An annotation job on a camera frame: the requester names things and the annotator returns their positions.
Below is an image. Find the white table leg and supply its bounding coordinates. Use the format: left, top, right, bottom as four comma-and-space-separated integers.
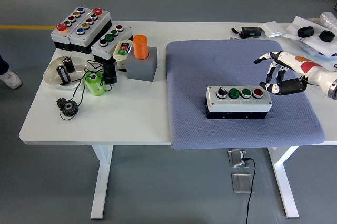
90, 144, 114, 220
267, 145, 300, 219

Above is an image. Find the four-button control box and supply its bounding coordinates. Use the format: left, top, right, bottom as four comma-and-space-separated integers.
91, 23, 134, 65
205, 85, 273, 120

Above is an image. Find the clear shallow dish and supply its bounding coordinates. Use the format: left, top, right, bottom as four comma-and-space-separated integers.
43, 55, 90, 90

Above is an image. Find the small black electronic module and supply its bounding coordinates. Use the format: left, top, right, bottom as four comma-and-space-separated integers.
241, 26, 263, 38

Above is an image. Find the thin black cable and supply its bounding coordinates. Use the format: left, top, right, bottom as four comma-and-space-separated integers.
58, 60, 114, 121

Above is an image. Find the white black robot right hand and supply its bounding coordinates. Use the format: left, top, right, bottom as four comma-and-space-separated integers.
253, 51, 334, 95

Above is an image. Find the dark cylindrical capacitor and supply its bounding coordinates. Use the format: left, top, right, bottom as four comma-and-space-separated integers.
62, 56, 76, 74
56, 65, 71, 83

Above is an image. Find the cream red-green push switch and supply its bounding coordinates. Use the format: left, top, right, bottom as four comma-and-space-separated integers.
112, 39, 133, 71

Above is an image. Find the closed metal floor plate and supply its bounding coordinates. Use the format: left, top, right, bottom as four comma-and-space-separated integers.
231, 172, 255, 194

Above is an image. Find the open metal floor socket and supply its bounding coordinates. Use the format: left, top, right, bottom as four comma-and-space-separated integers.
227, 148, 250, 168

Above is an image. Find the white flat box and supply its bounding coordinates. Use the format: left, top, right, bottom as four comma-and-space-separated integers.
257, 21, 286, 38

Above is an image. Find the grey block holder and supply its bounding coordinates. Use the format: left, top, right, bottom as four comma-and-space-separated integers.
126, 46, 158, 82

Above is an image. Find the five-button control box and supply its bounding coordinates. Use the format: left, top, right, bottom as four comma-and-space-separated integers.
49, 6, 87, 52
67, 7, 112, 55

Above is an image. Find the large black bevel gear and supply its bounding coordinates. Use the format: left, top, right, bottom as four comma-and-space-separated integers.
60, 100, 80, 117

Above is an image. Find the green plastic cylinder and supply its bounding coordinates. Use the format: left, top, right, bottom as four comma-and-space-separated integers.
84, 71, 107, 96

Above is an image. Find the black rubber ring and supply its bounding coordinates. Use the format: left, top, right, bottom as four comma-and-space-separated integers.
319, 30, 336, 42
297, 26, 315, 38

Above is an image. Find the orange plastic cylinder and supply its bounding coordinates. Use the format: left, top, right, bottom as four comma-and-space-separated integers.
132, 34, 150, 60

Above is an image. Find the grey-blue textured mat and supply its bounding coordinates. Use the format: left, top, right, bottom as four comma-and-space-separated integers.
165, 38, 325, 151

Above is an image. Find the black power adapter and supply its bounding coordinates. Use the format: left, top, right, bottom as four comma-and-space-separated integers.
102, 63, 118, 85

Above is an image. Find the black floor power cable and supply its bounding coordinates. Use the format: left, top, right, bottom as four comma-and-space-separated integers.
243, 157, 256, 224

